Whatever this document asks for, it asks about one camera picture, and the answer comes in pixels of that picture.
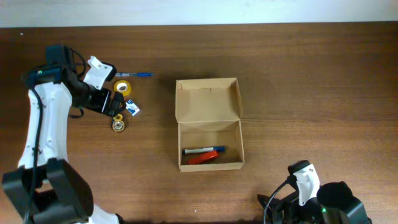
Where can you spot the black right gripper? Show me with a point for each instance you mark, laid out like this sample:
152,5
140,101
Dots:
277,209

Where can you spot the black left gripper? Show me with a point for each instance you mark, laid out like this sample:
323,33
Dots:
109,103

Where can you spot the black yellow correction tape dispenser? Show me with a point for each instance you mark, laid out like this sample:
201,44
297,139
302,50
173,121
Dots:
118,124

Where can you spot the blue whiteboard marker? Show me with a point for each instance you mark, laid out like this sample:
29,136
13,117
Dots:
204,149

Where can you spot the brown cardboard box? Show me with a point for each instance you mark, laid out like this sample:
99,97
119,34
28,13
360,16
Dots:
208,113

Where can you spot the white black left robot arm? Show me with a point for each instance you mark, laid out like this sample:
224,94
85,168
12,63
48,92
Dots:
45,188

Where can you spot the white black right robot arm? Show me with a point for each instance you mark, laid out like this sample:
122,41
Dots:
337,204

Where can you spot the yellow adhesive tape roll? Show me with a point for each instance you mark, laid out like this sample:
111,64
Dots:
123,87

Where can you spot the blue ballpoint pen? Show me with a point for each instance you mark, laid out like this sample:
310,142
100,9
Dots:
134,75

